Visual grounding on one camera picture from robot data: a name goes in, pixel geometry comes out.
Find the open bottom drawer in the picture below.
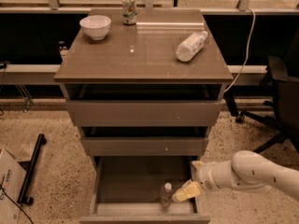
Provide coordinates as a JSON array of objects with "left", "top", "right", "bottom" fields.
[{"left": 80, "top": 156, "right": 210, "bottom": 224}]

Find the black office chair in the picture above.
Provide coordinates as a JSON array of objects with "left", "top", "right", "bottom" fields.
[{"left": 223, "top": 31, "right": 299, "bottom": 156}]

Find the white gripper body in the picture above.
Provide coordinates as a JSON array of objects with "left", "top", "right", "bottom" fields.
[{"left": 192, "top": 161, "right": 240, "bottom": 191}]

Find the clear water bottle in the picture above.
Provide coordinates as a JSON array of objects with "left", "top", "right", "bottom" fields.
[{"left": 160, "top": 183, "right": 173, "bottom": 208}]

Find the black metal stand bar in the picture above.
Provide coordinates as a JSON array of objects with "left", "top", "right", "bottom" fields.
[{"left": 17, "top": 133, "right": 47, "bottom": 204}]

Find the drink can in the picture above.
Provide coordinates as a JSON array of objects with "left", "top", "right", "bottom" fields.
[{"left": 122, "top": 0, "right": 137, "bottom": 25}]

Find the middle drawer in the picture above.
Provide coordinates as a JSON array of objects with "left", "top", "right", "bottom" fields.
[{"left": 81, "top": 127, "right": 208, "bottom": 156}]

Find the small bottle behind cabinet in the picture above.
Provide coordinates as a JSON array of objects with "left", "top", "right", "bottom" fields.
[{"left": 59, "top": 41, "right": 68, "bottom": 60}]

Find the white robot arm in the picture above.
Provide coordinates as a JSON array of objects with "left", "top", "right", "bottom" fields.
[{"left": 172, "top": 150, "right": 299, "bottom": 203}]

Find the grey drawer cabinet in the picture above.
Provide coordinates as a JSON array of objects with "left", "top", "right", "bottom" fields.
[{"left": 53, "top": 8, "right": 234, "bottom": 224}]

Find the black cable on floor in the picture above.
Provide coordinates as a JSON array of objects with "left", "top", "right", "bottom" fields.
[{"left": 0, "top": 184, "right": 35, "bottom": 224}]

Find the top drawer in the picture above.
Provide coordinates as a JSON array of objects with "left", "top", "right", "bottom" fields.
[{"left": 64, "top": 84, "right": 226, "bottom": 128}]

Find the white bowl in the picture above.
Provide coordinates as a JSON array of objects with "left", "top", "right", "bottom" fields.
[{"left": 79, "top": 15, "right": 111, "bottom": 40}]

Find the white lying plastic bottle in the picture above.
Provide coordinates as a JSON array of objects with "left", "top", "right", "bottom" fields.
[{"left": 176, "top": 31, "right": 208, "bottom": 63}]

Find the white cable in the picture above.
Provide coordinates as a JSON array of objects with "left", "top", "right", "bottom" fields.
[{"left": 223, "top": 7, "right": 256, "bottom": 93}]

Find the cardboard box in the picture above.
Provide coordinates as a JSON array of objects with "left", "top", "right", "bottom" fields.
[{"left": 0, "top": 148, "right": 26, "bottom": 224}]

